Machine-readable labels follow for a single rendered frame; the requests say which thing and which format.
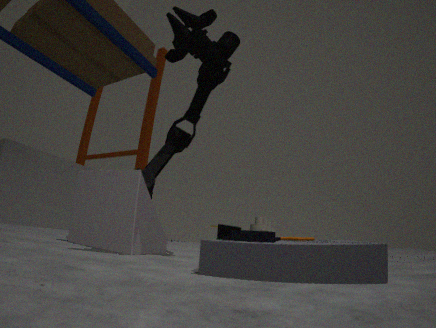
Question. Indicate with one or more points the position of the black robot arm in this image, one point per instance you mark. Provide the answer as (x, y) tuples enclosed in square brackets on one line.
[(211, 74)]

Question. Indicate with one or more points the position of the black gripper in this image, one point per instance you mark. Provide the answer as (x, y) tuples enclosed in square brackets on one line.
[(185, 39)]

